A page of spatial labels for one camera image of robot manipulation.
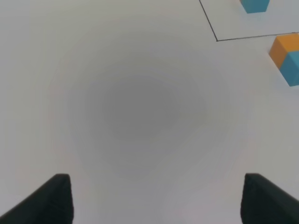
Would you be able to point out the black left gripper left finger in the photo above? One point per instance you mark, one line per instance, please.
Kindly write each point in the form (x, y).
(52, 203)

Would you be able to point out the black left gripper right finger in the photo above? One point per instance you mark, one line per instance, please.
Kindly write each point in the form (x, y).
(263, 202)

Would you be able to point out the orange block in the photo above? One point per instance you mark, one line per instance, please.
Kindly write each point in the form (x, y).
(282, 45)

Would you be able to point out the blue template block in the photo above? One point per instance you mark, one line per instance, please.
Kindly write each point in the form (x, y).
(255, 6)

